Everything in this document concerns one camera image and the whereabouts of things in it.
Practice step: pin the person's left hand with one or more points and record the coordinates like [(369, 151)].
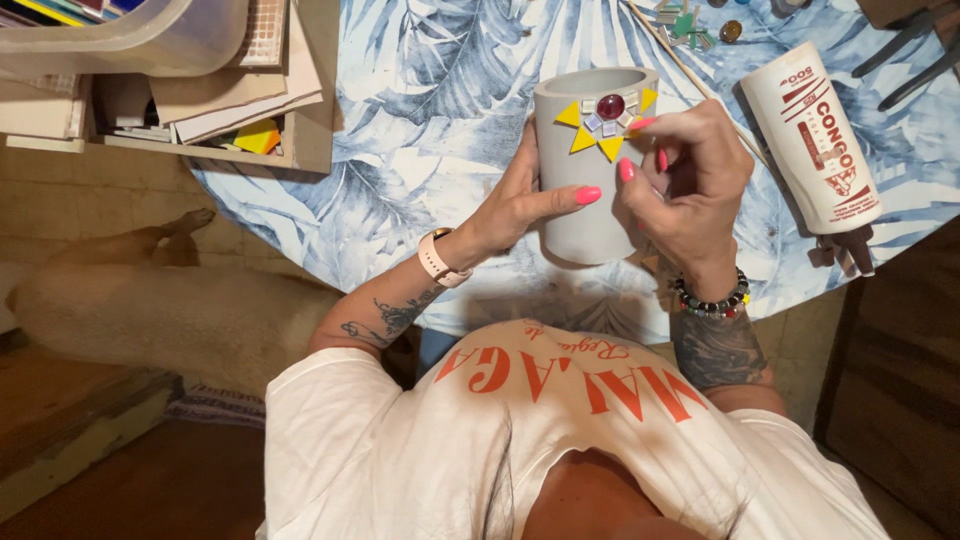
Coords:
[(510, 210)]

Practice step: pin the person's right hand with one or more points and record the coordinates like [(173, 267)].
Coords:
[(705, 195)]

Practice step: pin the grey concrete cup with mosaic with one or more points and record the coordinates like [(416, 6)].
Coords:
[(581, 217)]

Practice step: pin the pink smartwatch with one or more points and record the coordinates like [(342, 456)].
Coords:
[(439, 262)]

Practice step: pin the white glue bottle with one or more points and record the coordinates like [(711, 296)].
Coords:
[(810, 135)]

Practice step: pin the blue leaf print tablecloth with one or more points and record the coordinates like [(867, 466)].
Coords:
[(420, 112)]

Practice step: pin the thin wooden stick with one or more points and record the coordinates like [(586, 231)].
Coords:
[(675, 56)]

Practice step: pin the blue jeans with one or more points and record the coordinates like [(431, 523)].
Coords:
[(436, 351)]

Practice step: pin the amber glass bead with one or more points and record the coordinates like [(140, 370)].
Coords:
[(730, 31)]

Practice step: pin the pile of small mosaic tiles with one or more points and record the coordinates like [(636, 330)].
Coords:
[(684, 26)]

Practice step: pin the white printed t-shirt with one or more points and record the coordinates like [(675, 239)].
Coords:
[(420, 450)]

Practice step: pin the dark wooden furniture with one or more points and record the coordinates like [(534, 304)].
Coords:
[(900, 390)]

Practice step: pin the striped rug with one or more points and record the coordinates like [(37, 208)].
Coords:
[(217, 406)]

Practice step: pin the tan dog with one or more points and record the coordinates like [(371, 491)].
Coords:
[(172, 315)]

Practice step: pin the translucent plastic container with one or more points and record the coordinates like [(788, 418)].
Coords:
[(112, 41)]

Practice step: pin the wooden step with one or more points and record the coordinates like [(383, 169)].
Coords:
[(67, 420)]

